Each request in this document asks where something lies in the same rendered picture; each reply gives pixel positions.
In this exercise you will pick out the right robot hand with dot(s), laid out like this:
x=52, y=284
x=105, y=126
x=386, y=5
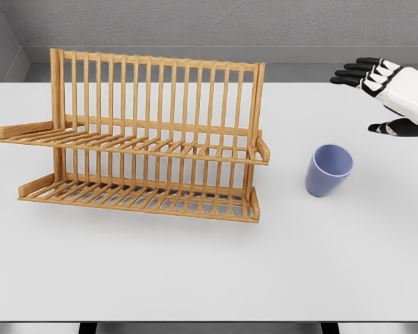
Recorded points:
x=405, y=94

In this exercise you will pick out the blue-purple cup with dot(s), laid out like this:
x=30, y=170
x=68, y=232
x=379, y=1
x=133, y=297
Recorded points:
x=325, y=174

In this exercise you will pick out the wooden two-tier dish rack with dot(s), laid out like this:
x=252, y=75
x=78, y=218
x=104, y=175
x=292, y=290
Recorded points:
x=149, y=139

